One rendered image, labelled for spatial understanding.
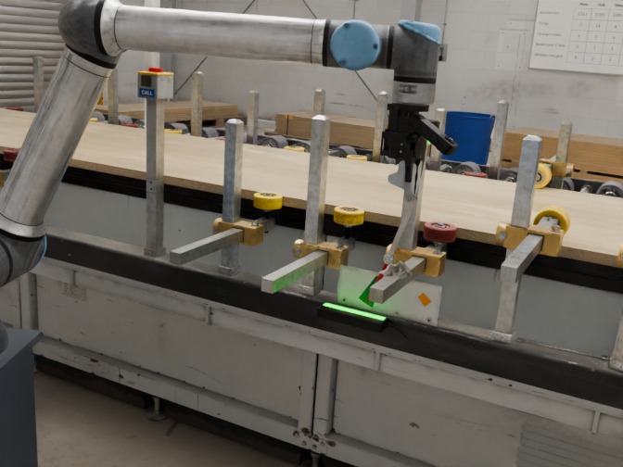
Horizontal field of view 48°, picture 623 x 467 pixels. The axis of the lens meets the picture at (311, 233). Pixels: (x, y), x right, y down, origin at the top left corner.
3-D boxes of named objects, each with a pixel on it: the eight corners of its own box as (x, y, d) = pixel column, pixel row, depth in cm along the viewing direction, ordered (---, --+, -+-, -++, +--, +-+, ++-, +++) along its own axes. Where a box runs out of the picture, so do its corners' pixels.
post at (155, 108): (156, 258, 200) (157, 99, 188) (142, 254, 202) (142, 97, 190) (165, 254, 204) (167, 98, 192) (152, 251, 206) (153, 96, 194)
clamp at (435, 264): (438, 278, 161) (440, 257, 160) (384, 266, 167) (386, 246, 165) (445, 271, 166) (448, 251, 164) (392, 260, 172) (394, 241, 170)
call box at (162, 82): (157, 102, 186) (157, 72, 184) (136, 99, 189) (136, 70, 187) (173, 101, 192) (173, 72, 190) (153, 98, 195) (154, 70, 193)
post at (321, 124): (311, 304, 179) (324, 116, 166) (299, 301, 181) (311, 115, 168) (318, 299, 182) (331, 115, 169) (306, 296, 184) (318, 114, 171)
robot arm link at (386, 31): (333, 19, 141) (394, 23, 139) (337, 21, 152) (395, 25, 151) (329, 67, 143) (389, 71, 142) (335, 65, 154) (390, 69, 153)
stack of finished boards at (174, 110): (237, 116, 1080) (238, 105, 1076) (120, 125, 881) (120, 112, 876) (200, 110, 1118) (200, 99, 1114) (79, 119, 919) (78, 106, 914)
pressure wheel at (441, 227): (446, 274, 171) (451, 230, 168) (415, 268, 175) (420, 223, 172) (455, 266, 178) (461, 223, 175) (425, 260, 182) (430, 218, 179)
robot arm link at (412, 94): (441, 83, 150) (427, 84, 142) (438, 106, 152) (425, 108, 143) (401, 80, 154) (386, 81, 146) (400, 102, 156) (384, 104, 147)
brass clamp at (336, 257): (338, 271, 172) (339, 251, 171) (290, 259, 178) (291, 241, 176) (349, 264, 177) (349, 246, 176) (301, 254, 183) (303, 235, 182)
